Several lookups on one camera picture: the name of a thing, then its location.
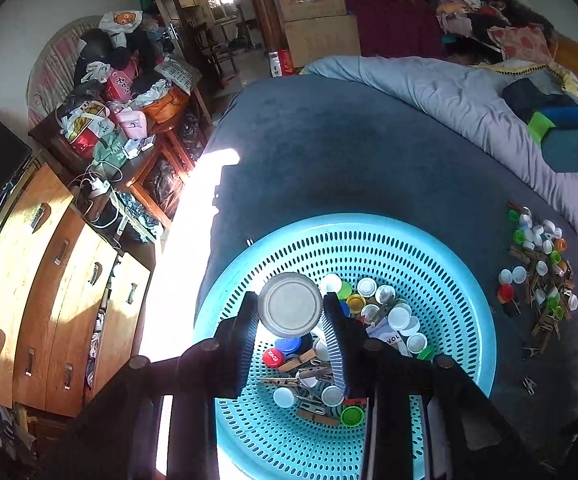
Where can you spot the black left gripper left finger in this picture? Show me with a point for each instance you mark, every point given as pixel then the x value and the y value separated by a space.
pixel 214 368

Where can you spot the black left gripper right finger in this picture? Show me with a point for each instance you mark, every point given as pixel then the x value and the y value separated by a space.
pixel 366 368

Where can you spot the grey round metal lid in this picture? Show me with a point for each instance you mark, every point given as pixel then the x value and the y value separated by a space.
pixel 289 305

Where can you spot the green cap in basket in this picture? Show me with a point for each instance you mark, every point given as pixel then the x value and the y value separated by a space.
pixel 352 416

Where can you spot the red cap in basket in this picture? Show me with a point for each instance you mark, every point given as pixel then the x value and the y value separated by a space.
pixel 273 358

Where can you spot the blue cap in basket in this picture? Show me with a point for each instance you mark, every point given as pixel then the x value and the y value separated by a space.
pixel 288 345

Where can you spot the turquoise plastic laundry basket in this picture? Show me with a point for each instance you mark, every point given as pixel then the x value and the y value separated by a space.
pixel 265 441

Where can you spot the black bottle cap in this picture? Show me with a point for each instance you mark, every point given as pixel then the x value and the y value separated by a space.
pixel 510 309

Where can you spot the red bottle cap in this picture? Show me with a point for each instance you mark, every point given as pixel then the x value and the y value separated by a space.
pixel 505 293

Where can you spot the silver metal clip left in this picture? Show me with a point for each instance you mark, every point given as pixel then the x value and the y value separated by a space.
pixel 529 385

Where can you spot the white bottle cap left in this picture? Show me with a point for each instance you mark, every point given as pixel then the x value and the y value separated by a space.
pixel 505 277

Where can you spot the white bottle cap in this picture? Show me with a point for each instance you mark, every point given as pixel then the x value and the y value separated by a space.
pixel 519 274
pixel 505 277

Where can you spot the dark metal clip front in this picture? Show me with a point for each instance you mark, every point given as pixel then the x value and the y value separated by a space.
pixel 530 352

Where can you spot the wooden drawer cabinet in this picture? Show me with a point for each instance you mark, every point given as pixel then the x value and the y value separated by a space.
pixel 69 301

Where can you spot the white cap at pile right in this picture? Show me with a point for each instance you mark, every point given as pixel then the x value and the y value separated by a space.
pixel 573 302

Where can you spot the blue-grey bed blanket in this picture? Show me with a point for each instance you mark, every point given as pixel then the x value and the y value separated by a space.
pixel 309 145

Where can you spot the cluttered wooden side table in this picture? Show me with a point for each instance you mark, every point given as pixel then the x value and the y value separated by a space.
pixel 122 114

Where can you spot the navy blue quilt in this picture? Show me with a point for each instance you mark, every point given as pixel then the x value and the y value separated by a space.
pixel 552 121

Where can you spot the magenta cloth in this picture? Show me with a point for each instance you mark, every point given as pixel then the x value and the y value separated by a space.
pixel 397 28

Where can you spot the cardboard box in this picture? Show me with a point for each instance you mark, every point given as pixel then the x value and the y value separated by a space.
pixel 310 40

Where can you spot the pile of clothes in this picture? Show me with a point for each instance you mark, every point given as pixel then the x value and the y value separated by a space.
pixel 508 31

